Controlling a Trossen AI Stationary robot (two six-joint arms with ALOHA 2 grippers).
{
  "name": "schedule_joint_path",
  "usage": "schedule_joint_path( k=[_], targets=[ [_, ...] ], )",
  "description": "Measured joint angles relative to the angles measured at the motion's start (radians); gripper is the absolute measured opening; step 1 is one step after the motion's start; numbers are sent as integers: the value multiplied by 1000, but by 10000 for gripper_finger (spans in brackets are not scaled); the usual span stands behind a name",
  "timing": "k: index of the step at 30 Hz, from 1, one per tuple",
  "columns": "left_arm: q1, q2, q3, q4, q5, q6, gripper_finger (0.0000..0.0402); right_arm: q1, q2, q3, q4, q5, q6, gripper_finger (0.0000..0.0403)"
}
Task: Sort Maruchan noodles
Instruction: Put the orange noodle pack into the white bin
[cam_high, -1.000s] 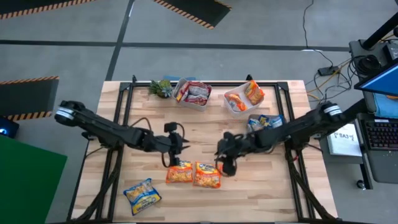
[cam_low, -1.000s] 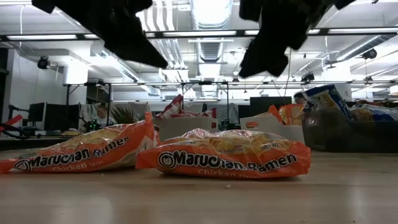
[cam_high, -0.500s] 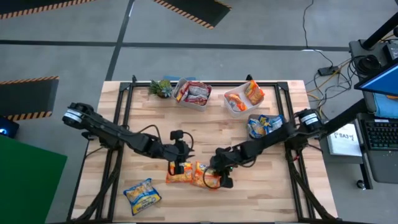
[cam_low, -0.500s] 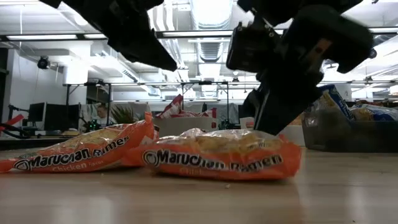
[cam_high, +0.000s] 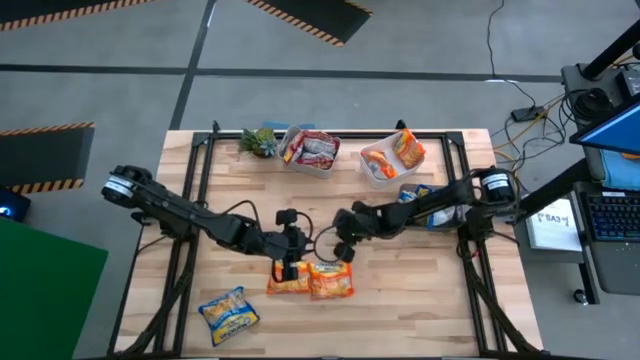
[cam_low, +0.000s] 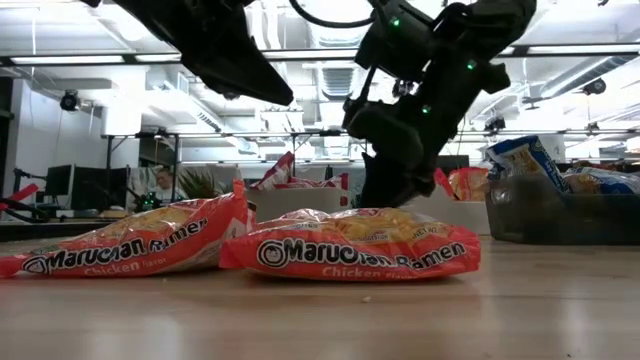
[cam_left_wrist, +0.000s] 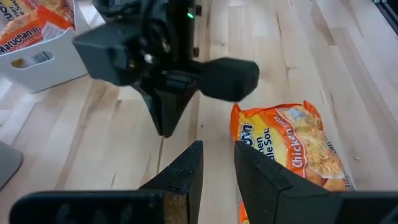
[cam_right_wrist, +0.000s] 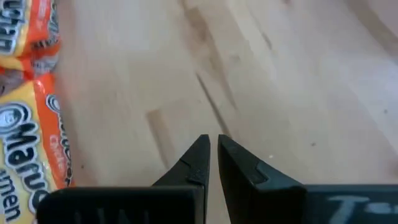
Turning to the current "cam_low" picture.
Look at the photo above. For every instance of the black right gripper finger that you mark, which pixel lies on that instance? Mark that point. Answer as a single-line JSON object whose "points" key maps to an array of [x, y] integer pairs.
{"points": [[385, 187]]}

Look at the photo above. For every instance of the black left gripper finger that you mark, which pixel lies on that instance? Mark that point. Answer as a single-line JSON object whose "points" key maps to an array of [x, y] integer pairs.
{"points": [[240, 75]]}

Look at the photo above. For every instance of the orange Maruchan chicken ramen pack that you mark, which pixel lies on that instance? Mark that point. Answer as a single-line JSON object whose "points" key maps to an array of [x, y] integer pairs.
{"points": [[125, 250], [442, 182], [350, 255], [470, 184]]}

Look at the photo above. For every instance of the blue Maruchan ramen pack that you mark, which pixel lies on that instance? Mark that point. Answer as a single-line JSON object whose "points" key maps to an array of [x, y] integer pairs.
{"points": [[525, 160], [600, 182]]}

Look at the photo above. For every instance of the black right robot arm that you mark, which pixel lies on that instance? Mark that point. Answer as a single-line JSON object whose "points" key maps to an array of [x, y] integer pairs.
{"points": [[475, 30]]}

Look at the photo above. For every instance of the black ceiling spotlight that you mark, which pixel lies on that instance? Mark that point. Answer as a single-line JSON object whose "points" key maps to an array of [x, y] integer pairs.
{"points": [[402, 89], [70, 101], [595, 86], [495, 124]]}

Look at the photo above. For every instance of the white plastic bin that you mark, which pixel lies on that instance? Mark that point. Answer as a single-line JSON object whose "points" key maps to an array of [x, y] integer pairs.
{"points": [[460, 215]]}

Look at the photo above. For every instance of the black pipe rack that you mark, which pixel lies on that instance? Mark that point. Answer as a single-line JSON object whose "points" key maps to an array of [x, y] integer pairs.
{"points": [[175, 150]]}

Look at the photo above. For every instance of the person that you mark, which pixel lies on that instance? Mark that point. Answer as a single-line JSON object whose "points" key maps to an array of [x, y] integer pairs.
{"points": [[164, 190]]}

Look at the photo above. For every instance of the black device green lights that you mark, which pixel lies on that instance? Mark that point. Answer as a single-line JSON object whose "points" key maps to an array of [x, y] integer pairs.
{"points": [[147, 202]]}

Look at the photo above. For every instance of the white box unit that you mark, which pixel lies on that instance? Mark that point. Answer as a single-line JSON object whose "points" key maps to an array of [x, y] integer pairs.
{"points": [[555, 147]]}

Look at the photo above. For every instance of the grey plastic bin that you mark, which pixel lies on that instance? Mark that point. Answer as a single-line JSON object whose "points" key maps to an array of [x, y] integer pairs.
{"points": [[550, 220]]}

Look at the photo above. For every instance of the black desk monitor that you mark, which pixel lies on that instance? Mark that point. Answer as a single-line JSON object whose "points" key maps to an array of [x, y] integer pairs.
{"points": [[100, 187], [59, 180]]}

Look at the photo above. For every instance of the red bar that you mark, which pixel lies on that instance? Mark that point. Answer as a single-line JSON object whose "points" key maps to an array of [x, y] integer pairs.
{"points": [[20, 195]]}

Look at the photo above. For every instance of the black overhead frame beam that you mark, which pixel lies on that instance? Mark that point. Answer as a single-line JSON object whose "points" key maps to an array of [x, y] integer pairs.
{"points": [[310, 52]]}

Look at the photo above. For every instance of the white air duct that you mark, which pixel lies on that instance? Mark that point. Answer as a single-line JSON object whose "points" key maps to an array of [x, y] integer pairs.
{"points": [[330, 37]]}

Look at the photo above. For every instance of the white wall cabinet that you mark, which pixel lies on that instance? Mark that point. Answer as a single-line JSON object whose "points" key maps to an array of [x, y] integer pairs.
{"points": [[122, 120]]}

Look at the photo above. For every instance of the grey air duct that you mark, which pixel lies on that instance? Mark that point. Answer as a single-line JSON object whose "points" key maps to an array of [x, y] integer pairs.
{"points": [[590, 70]]}

